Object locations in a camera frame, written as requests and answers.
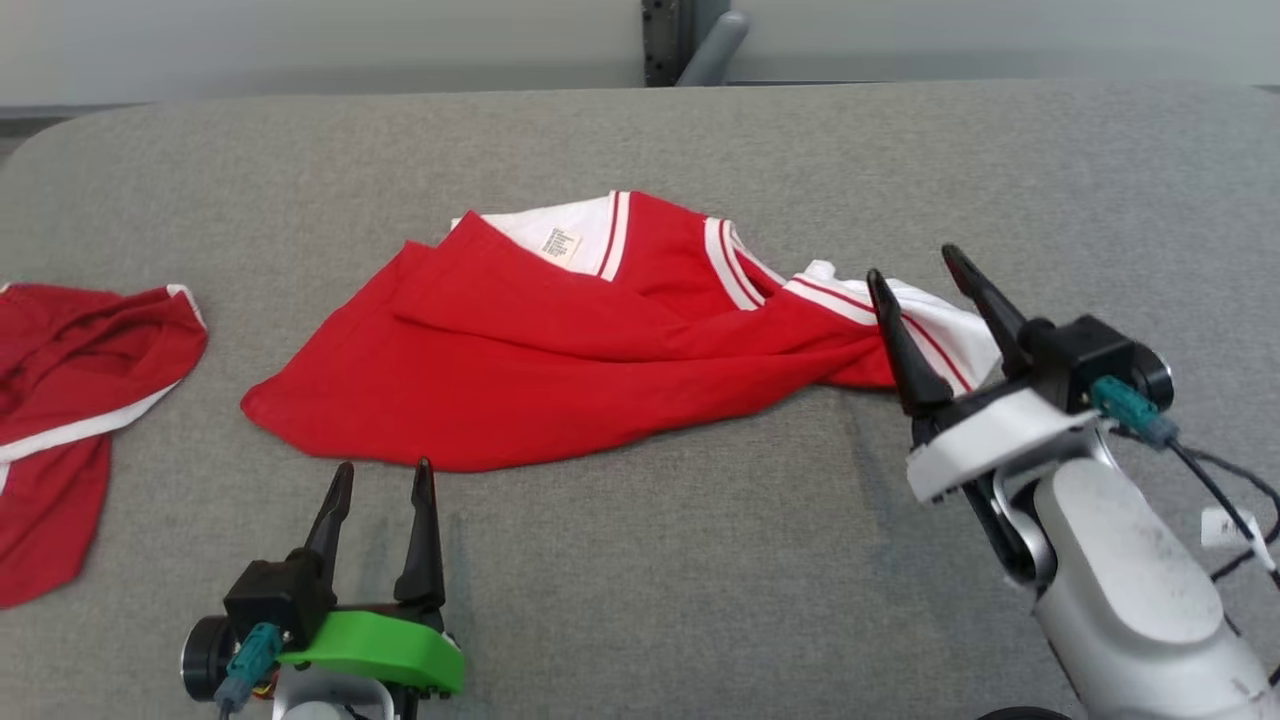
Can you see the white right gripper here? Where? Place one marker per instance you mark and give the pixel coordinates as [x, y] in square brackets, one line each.
[990, 440]

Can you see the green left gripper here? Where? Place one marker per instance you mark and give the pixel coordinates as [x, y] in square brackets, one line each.
[390, 645]

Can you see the red and white jersey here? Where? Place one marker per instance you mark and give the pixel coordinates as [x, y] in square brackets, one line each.
[550, 350]

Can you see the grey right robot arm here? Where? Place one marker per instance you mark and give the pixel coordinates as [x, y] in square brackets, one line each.
[1120, 580]

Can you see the red shorts with white stripe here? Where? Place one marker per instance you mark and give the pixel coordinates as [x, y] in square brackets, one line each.
[60, 360]

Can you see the grey round metal tube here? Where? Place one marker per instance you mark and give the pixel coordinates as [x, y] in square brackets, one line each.
[715, 45]

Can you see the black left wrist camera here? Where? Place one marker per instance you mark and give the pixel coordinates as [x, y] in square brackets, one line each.
[270, 595]

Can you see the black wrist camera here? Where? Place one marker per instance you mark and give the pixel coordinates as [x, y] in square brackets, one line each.
[1085, 350]
[270, 595]

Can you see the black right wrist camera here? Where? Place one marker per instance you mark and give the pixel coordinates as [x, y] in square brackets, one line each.
[1085, 350]

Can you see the metal frame upright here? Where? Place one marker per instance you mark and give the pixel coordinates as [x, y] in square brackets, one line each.
[660, 40]

